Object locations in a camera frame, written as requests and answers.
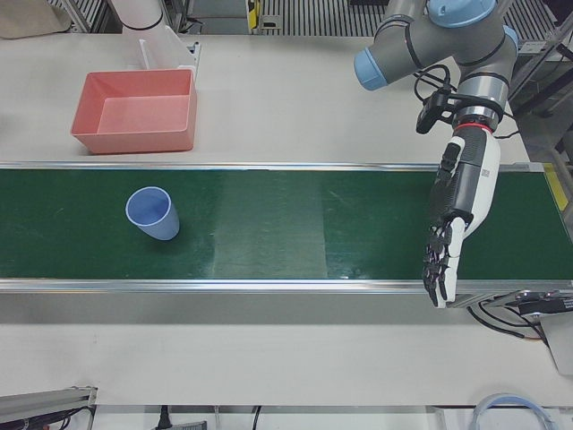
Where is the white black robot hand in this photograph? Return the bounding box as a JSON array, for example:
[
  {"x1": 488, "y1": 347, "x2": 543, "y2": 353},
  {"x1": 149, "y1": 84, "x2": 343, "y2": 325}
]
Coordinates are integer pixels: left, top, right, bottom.
[{"x1": 420, "y1": 126, "x2": 502, "y2": 310}]

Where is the blue plastic cup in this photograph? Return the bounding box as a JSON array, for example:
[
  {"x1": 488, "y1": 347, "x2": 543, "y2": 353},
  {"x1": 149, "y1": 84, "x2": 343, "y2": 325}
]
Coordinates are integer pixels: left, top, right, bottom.
[{"x1": 124, "y1": 186, "x2": 181, "y2": 242}]

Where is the pink plastic box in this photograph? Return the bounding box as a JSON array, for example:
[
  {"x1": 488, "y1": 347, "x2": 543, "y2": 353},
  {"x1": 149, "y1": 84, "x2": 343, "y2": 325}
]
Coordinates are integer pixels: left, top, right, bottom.
[{"x1": 70, "y1": 68, "x2": 200, "y2": 156}]

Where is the grey control device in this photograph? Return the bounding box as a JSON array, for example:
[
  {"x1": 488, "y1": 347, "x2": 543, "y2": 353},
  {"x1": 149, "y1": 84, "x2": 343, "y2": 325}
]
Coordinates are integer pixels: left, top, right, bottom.
[{"x1": 465, "y1": 288, "x2": 573, "y2": 378}]

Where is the green conveyor belt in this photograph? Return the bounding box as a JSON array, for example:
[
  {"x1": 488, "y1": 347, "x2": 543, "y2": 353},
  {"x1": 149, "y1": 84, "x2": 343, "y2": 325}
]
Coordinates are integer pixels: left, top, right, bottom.
[{"x1": 0, "y1": 161, "x2": 573, "y2": 296}]

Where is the light blue tube loop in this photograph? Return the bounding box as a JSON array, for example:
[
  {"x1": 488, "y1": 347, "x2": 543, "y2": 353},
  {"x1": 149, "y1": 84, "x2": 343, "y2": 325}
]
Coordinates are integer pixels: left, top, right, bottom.
[{"x1": 471, "y1": 392, "x2": 557, "y2": 430}]

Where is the beige cloth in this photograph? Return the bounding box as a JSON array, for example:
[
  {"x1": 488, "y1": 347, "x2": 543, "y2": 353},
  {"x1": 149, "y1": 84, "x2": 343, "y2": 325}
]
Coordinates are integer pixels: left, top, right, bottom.
[{"x1": 0, "y1": 0, "x2": 69, "y2": 42}]

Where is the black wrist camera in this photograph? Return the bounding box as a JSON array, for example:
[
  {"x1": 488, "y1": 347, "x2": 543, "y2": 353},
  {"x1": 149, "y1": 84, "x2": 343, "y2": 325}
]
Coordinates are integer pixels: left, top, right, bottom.
[{"x1": 415, "y1": 89, "x2": 454, "y2": 135}]

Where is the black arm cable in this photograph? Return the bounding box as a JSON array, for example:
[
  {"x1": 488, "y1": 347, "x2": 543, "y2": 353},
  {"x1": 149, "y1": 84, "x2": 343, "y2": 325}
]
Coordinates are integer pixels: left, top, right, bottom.
[{"x1": 413, "y1": 64, "x2": 523, "y2": 141}]

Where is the aluminium rack frame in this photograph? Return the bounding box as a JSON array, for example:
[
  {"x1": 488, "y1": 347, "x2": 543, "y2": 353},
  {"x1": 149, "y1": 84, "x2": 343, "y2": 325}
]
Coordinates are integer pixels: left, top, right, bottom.
[{"x1": 508, "y1": 0, "x2": 573, "y2": 180}]

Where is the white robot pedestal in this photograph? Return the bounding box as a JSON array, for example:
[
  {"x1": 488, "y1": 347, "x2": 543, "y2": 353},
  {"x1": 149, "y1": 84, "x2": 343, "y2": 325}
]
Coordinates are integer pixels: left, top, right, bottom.
[{"x1": 108, "y1": 0, "x2": 201, "y2": 84}]

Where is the aluminium frame profile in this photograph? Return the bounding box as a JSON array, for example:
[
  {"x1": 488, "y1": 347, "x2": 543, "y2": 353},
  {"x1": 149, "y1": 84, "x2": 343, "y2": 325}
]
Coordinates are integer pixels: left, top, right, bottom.
[{"x1": 0, "y1": 385, "x2": 99, "y2": 430}]

